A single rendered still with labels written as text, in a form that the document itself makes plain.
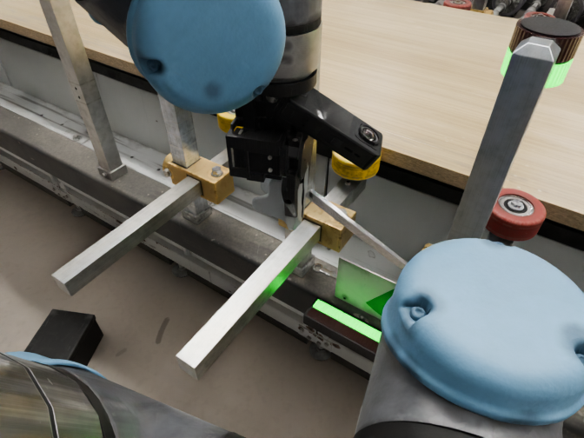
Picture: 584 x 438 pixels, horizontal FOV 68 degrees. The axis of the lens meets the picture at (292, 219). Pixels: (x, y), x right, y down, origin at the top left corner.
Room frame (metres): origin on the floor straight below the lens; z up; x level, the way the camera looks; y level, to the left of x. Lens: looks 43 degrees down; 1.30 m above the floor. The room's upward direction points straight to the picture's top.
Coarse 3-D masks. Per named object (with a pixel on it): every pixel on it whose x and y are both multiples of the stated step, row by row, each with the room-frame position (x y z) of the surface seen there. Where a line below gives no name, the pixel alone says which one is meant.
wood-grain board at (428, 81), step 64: (0, 0) 1.41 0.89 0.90; (384, 0) 1.41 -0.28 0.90; (128, 64) 0.96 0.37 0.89; (384, 64) 0.94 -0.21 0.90; (448, 64) 0.94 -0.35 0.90; (576, 64) 0.94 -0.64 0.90; (384, 128) 0.67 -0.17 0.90; (448, 128) 0.67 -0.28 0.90; (576, 128) 0.67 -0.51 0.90; (576, 192) 0.49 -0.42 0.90
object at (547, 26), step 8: (520, 24) 0.43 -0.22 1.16; (528, 24) 0.43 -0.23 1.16; (536, 24) 0.43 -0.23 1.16; (544, 24) 0.43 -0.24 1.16; (552, 24) 0.43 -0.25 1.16; (560, 24) 0.43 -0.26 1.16; (568, 24) 0.43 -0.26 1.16; (576, 24) 0.43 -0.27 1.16; (536, 32) 0.41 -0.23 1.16; (544, 32) 0.41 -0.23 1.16; (552, 32) 0.41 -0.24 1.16; (560, 32) 0.41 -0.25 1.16; (568, 32) 0.41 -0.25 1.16; (576, 32) 0.41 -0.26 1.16
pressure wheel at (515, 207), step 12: (504, 192) 0.48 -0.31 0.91; (516, 192) 0.48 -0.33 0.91; (504, 204) 0.46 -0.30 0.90; (516, 204) 0.45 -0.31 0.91; (528, 204) 0.46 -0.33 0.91; (540, 204) 0.46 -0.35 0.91; (492, 216) 0.44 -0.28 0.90; (504, 216) 0.43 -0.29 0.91; (516, 216) 0.43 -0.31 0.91; (528, 216) 0.43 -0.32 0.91; (540, 216) 0.43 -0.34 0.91; (492, 228) 0.44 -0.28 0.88; (504, 228) 0.42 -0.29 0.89; (516, 228) 0.42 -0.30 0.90; (528, 228) 0.42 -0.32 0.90; (516, 240) 0.42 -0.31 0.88
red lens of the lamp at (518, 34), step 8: (520, 32) 0.42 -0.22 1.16; (528, 32) 0.41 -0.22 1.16; (512, 40) 0.43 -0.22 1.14; (520, 40) 0.42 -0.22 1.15; (560, 40) 0.40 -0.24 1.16; (568, 40) 0.40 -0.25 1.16; (576, 40) 0.40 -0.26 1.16; (512, 48) 0.42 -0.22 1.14; (568, 48) 0.40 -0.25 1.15; (576, 48) 0.40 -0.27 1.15; (560, 56) 0.40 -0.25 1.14; (568, 56) 0.40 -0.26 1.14
